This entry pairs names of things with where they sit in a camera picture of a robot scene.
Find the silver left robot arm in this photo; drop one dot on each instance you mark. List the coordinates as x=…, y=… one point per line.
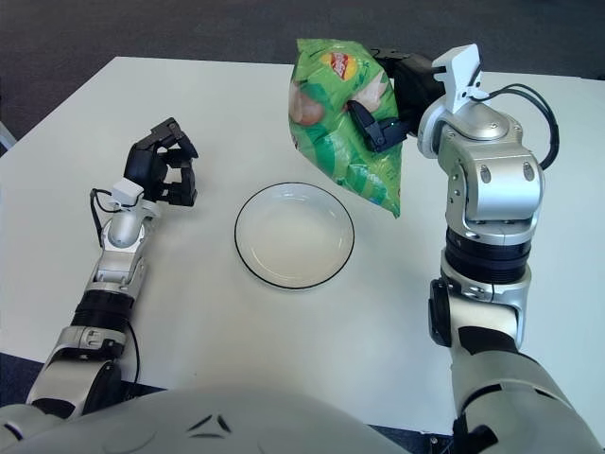
x=118, y=255

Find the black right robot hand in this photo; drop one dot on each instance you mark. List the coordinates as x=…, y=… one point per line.
x=416, y=90

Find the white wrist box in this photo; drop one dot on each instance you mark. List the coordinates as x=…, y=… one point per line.
x=127, y=190
x=461, y=75

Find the white plate with black rim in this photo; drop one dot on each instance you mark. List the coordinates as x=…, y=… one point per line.
x=295, y=236

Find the green snack bag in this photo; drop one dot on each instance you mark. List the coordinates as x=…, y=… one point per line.
x=331, y=142

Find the grey robot torso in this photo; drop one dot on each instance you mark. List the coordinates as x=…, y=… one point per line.
x=212, y=425

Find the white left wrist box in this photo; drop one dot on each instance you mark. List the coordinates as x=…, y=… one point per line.
x=127, y=190

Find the white table leg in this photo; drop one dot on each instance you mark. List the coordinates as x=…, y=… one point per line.
x=6, y=134

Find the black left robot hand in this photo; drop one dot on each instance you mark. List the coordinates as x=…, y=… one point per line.
x=142, y=165

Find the black base under table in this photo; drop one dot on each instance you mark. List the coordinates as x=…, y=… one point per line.
x=437, y=445

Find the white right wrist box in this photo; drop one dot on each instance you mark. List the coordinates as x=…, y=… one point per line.
x=461, y=75

